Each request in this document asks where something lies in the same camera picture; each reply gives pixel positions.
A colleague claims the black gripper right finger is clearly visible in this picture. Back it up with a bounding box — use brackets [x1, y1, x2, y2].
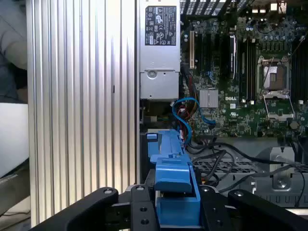
[199, 185, 308, 231]

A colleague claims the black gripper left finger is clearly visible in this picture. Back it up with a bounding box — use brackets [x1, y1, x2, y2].
[28, 184, 161, 231]

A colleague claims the hard disk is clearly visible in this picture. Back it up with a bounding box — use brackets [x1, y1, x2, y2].
[146, 129, 202, 229]

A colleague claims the metal disk bay cage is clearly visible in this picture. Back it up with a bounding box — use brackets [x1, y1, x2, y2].
[192, 146, 308, 209]

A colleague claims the black RAM slot bank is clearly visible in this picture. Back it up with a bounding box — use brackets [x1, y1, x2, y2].
[290, 39, 308, 103]
[239, 38, 257, 102]

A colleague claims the white expansion slot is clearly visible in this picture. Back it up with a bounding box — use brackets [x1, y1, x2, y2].
[189, 30, 195, 70]

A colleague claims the black PC case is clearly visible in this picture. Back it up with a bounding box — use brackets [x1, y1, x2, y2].
[135, 0, 308, 231]

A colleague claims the green motherboard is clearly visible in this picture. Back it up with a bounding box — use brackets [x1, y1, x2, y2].
[180, 13, 308, 138]

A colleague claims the white panel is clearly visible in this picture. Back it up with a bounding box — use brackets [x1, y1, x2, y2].
[0, 103, 30, 179]

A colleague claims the metal socket cover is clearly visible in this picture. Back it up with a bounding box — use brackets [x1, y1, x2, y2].
[262, 90, 295, 120]

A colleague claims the silver chipset heat sink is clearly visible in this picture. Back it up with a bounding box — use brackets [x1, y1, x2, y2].
[199, 88, 219, 108]

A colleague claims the CPU socket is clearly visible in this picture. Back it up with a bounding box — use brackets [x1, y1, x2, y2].
[256, 55, 292, 96]

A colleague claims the thin metal locking lever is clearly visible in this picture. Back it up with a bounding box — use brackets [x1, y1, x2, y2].
[261, 57, 275, 84]

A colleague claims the silver power supply unit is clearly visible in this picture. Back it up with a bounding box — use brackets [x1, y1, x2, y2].
[139, 0, 181, 101]

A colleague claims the person in white shirt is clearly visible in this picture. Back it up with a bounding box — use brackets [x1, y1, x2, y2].
[0, 0, 28, 104]

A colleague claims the blue disk wire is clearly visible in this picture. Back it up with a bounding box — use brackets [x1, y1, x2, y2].
[172, 97, 217, 148]

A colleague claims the red and yellow wire bundle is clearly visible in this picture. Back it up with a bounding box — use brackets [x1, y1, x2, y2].
[177, 101, 196, 121]

